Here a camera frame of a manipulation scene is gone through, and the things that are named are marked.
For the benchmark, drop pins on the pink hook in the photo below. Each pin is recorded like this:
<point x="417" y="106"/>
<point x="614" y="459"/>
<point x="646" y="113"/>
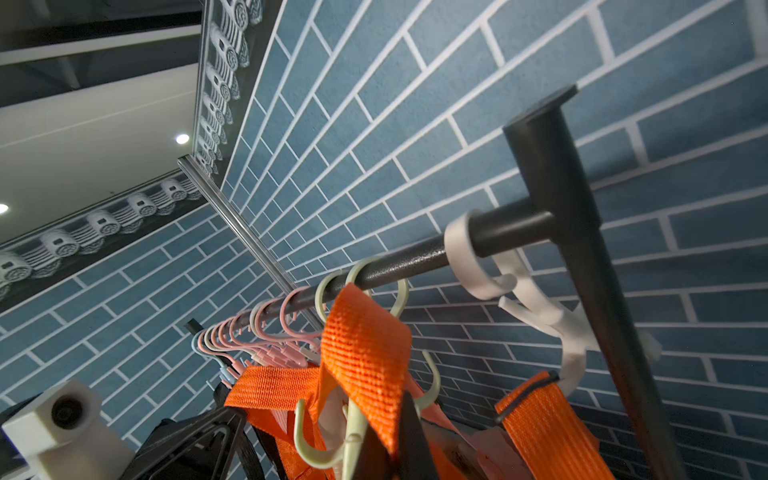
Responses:
<point x="297" y="342"/>

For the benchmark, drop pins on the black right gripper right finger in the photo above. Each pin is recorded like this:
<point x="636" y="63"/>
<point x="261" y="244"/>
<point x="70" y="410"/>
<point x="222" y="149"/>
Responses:
<point x="414" y="459"/>

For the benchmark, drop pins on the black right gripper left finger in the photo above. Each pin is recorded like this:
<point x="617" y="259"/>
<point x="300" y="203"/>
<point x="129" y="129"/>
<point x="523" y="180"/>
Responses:
<point x="371" y="460"/>

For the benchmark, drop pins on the black clothes rack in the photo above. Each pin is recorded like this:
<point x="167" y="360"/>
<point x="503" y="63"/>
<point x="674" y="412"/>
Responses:
<point x="556" y="232"/>

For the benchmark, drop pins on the bright orange crescent bag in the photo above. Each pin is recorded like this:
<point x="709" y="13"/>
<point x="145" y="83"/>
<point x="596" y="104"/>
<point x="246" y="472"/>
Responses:
<point x="314" y="413"/>

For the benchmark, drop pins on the dark orange bag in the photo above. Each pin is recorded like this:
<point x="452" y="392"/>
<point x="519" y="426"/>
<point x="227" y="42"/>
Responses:
<point x="553" y="442"/>

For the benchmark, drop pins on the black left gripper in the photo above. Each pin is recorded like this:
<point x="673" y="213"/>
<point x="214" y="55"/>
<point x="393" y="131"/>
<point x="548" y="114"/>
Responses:
<point x="202" y="447"/>

